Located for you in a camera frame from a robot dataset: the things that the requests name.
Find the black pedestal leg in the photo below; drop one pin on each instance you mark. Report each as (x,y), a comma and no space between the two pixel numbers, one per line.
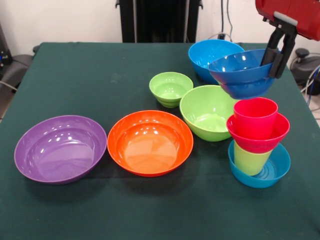
(20,67)
(307,65)

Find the small green bowl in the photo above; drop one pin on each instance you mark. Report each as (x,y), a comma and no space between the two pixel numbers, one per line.
(170,88)

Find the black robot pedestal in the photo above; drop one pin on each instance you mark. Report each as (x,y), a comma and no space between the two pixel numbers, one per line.
(160,22)

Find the purple bowl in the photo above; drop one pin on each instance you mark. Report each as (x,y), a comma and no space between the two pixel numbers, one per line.
(60,155)

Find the light blue ribbed bowl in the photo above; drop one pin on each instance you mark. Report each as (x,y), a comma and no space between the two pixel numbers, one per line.
(277,172)

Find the large blue bowl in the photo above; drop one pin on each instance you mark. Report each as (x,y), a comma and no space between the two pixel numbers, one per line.
(200,57)

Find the pink bowl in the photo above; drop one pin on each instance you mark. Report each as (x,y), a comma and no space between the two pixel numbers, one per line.
(257,145)

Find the black equipment case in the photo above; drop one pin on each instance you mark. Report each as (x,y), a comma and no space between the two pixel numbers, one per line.
(5,57)

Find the pink cup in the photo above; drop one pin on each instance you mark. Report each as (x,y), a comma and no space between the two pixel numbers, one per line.
(255,122)

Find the orange bowl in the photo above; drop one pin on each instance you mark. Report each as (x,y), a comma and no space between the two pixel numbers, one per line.
(150,150)

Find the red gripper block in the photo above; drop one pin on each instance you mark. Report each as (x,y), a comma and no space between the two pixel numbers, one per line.
(300,15)

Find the green cup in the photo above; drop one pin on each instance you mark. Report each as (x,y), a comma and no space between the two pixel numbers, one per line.
(250,162)

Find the dark green tablecloth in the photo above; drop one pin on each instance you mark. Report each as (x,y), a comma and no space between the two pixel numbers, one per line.
(160,212)

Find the small dark blue bowl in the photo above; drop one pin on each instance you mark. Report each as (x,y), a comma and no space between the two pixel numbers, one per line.
(240,80)

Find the large green bowl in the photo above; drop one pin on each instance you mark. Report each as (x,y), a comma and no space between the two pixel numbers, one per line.
(205,117)

